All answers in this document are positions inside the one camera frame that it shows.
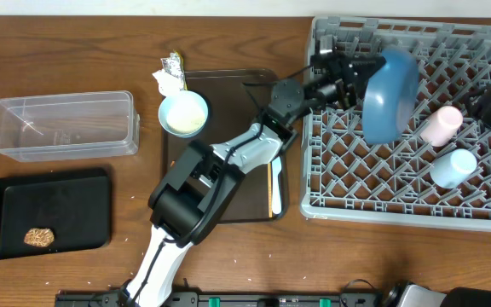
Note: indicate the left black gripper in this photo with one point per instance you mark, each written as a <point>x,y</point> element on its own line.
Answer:
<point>349,78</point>

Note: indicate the dark blue plate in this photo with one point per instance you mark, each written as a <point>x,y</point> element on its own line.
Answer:
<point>390,97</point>

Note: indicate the pink cup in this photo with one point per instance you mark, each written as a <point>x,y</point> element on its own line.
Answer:
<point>442,125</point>

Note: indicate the light blue cup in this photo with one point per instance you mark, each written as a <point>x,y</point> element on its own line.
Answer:
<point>450,170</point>

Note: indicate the light blue plastic spoon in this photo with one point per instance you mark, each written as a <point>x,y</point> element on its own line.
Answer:
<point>276,203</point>

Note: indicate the light blue rice bowl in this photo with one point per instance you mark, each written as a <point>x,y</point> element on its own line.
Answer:
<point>183,114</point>

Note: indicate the white paper napkin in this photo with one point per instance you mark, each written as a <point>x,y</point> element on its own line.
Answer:
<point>168,84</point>

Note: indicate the wooden chopstick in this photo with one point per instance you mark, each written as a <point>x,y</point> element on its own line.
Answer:
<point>269,176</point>

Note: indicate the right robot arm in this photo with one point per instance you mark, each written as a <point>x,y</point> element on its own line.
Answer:
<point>408,294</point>

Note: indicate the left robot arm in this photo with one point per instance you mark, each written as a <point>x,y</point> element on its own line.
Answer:
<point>189,201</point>

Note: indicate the grey dishwasher rack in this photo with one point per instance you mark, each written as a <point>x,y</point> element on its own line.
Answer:
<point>344,178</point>

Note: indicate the dark brown serving tray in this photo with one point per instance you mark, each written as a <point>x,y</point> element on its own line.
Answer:
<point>231,112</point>

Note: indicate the crumpled silver foil wrapper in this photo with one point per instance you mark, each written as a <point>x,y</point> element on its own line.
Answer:
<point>173,65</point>

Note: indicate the clear plastic bin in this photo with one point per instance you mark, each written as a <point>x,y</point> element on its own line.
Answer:
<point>69,126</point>

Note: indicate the black plastic bin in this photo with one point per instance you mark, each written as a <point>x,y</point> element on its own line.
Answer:
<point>76,205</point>

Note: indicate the brown food scrap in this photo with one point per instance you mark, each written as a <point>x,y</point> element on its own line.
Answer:
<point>39,237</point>

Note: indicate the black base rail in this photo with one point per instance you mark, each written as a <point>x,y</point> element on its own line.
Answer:
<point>191,299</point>

